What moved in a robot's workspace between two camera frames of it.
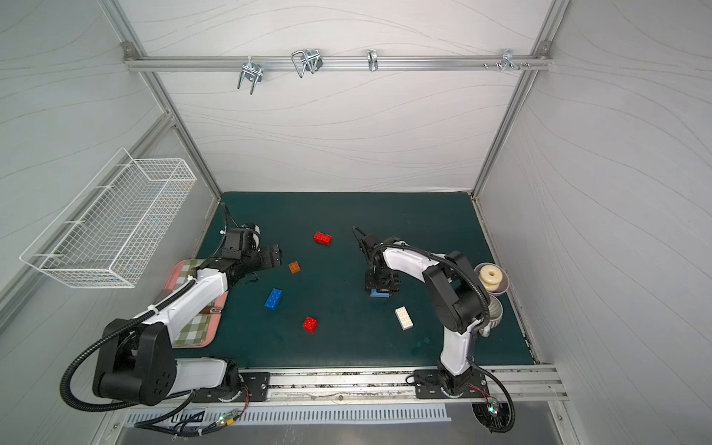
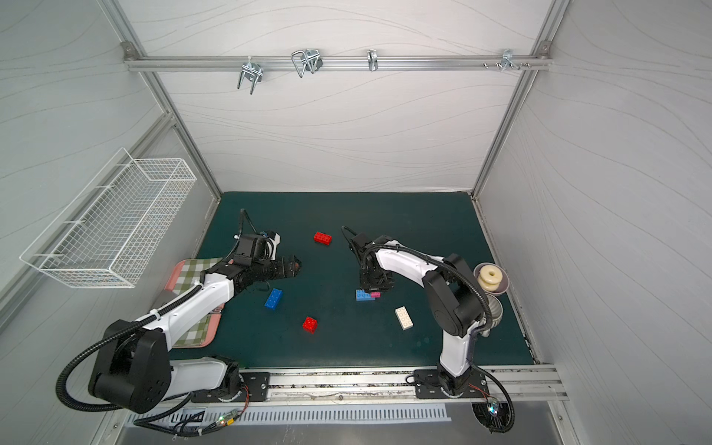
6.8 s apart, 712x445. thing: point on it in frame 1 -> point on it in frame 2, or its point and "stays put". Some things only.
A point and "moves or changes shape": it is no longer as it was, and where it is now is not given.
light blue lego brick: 375,294 moves or changes shape
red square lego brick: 310,324 stays put
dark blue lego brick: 274,298 stays put
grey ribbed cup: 495,309 stays put
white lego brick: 404,318 stays put
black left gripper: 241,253 -> 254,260
